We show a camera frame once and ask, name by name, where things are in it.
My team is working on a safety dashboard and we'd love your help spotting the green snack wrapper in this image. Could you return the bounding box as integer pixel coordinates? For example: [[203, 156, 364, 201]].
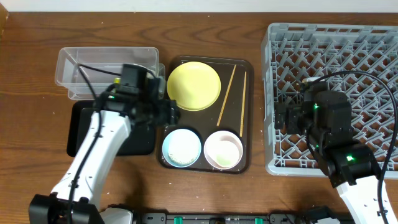
[[114, 77, 121, 84]]

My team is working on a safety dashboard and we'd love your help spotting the white rice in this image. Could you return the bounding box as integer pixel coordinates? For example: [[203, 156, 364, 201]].
[[168, 129, 200, 166]]

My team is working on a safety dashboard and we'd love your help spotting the light blue bowl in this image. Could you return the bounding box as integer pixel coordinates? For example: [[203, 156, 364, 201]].
[[162, 131, 201, 168]]

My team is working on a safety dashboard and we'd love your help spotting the white cup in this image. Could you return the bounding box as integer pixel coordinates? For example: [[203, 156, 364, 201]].
[[206, 141, 240, 169]]

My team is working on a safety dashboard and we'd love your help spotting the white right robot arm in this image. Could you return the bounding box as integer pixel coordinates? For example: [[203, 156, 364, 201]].
[[274, 90, 397, 223]]

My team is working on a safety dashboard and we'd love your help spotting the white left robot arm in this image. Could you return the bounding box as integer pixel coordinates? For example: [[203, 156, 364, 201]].
[[29, 78, 179, 223]]

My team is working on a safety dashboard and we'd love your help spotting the black food waste tray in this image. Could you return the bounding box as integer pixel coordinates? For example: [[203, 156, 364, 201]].
[[67, 100, 156, 157]]

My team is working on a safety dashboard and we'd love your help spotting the clear plastic waste bin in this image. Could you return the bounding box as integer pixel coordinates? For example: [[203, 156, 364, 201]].
[[55, 47, 165, 100]]

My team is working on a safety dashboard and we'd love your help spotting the grey dishwasher rack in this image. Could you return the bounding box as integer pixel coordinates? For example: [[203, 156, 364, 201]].
[[261, 23, 397, 179]]

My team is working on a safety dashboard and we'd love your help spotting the yellow round plate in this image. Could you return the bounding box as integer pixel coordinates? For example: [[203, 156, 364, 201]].
[[167, 62, 221, 111]]

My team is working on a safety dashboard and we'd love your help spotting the right wooden chopstick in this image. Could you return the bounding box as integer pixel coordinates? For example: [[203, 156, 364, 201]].
[[239, 72, 247, 137]]

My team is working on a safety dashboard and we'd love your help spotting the wooden chopstick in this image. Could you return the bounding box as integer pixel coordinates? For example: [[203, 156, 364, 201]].
[[216, 65, 237, 126], [239, 72, 247, 137]]

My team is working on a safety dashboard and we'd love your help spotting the dark brown serving tray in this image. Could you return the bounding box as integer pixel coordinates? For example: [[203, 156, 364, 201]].
[[160, 55, 254, 174]]

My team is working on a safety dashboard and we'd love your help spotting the pink bowl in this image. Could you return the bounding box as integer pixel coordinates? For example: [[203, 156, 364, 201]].
[[203, 131, 243, 170]]

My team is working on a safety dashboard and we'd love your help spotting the left wooden chopstick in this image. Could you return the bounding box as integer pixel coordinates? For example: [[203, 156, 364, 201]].
[[216, 65, 237, 126]]

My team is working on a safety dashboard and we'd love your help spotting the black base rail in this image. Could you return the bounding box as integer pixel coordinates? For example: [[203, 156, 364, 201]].
[[133, 206, 354, 224]]

